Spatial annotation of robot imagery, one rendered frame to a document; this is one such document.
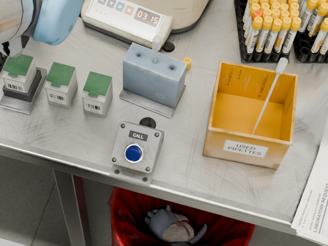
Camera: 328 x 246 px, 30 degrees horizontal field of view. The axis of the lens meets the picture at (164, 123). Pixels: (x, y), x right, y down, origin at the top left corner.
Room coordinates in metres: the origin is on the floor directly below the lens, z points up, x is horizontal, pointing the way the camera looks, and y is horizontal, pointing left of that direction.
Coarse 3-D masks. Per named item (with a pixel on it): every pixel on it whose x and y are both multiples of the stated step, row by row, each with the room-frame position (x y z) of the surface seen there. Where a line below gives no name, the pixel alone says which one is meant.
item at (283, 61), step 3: (279, 60) 0.59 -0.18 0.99; (282, 60) 0.59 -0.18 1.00; (285, 60) 0.59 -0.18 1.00; (279, 63) 0.59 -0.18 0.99; (282, 63) 0.59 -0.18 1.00; (285, 63) 0.59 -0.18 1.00; (279, 66) 0.58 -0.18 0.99; (282, 66) 0.58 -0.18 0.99; (285, 66) 0.58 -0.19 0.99; (276, 69) 0.58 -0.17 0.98; (279, 69) 0.58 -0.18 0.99; (282, 69) 0.58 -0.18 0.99; (276, 72) 0.58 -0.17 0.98; (279, 72) 0.58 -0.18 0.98; (282, 72) 0.58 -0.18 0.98
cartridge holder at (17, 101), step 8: (40, 72) 0.57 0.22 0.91; (40, 80) 0.56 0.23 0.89; (8, 88) 0.53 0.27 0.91; (32, 88) 0.53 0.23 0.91; (40, 88) 0.55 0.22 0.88; (8, 96) 0.52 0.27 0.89; (16, 96) 0.52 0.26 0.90; (24, 96) 0.52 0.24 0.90; (32, 96) 0.53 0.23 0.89; (0, 104) 0.51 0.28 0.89; (8, 104) 0.51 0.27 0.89; (16, 104) 0.51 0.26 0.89; (24, 104) 0.51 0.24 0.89; (32, 104) 0.52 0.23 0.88; (24, 112) 0.50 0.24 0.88
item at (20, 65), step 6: (12, 60) 0.56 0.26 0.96; (18, 60) 0.56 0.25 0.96; (24, 60) 0.56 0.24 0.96; (30, 60) 0.56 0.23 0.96; (6, 66) 0.54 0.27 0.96; (12, 66) 0.54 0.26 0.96; (18, 66) 0.54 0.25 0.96; (24, 66) 0.55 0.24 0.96; (12, 72) 0.53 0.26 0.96; (18, 72) 0.53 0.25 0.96; (24, 72) 0.54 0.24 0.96
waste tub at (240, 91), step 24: (240, 72) 0.59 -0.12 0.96; (264, 72) 0.58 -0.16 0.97; (216, 96) 0.58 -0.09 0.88; (240, 96) 0.58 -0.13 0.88; (264, 96) 0.58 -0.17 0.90; (288, 96) 0.57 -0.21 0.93; (216, 120) 0.53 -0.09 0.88; (240, 120) 0.54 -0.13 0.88; (264, 120) 0.54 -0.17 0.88; (288, 120) 0.51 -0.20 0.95; (216, 144) 0.46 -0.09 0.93; (240, 144) 0.46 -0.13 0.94; (264, 144) 0.45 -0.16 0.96; (288, 144) 0.45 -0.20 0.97
